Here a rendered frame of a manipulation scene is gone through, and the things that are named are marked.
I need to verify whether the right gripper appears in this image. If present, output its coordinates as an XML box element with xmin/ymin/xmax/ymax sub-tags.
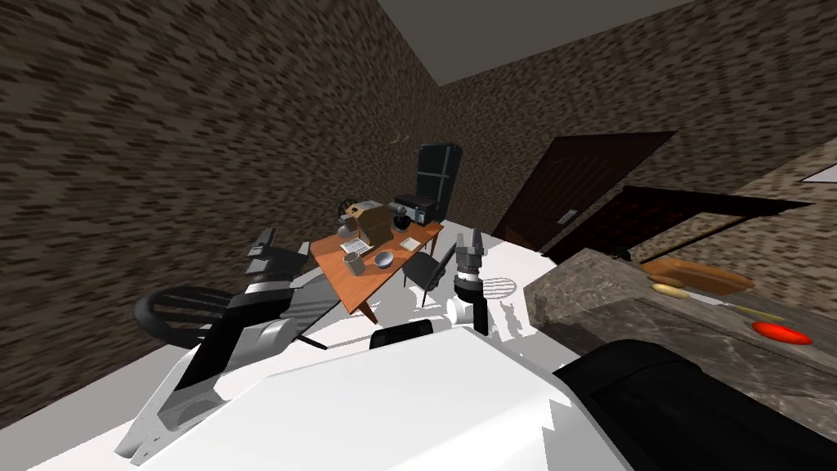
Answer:
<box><xmin>454</xmin><ymin>228</ymin><xmax>488</xmax><ymax>262</ymax></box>

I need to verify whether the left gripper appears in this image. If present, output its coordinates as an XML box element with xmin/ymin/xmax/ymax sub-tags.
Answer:
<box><xmin>244</xmin><ymin>227</ymin><xmax>311</xmax><ymax>277</ymax></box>

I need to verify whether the black fridge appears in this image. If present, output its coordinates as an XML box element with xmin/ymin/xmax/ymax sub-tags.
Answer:
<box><xmin>414</xmin><ymin>141</ymin><xmax>463</xmax><ymax>225</ymax></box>

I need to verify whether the orange wooden table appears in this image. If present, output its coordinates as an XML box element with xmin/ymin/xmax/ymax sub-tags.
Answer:
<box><xmin>309</xmin><ymin>199</ymin><xmax>445</xmax><ymax>325</ymax></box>

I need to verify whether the dark brown door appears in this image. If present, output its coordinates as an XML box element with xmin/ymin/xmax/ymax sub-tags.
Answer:
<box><xmin>490</xmin><ymin>130</ymin><xmax>678</xmax><ymax>253</ymax></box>

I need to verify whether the black round chair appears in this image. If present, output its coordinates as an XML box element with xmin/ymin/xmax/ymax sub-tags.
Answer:
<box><xmin>133</xmin><ymin>285</ymin><xmax>235</xmax><ymax>351</ymax></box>

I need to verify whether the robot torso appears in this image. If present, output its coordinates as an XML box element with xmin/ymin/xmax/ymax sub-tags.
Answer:
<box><xmin>29</xmin><ymin>318</ymin><xmax>632</xmax><ymax>471</ymax></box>

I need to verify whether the yellow potato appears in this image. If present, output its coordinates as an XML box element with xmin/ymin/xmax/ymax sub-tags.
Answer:
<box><xmin>651</xmin><ymin>282</ymin><xmax>692</xmax><ymax>302</ymax></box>

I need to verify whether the brown wooden bowl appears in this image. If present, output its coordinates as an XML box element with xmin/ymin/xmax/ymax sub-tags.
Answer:
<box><xmin>640</xmin><ymin>256</ymin><xmax>756</xmax><ymax>296</ymax></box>

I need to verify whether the red plate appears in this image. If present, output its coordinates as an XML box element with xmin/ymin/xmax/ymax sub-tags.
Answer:
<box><xmin>750</xmin><ymin>320</ymin><xmax>815</xmax><ymax>347</ymax></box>

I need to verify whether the yellow handled knife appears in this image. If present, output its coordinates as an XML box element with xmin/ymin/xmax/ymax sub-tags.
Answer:
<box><xmin>686</xmin><ymin>290</ymin><xmax>786</xmax><ymax>324</ymax></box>

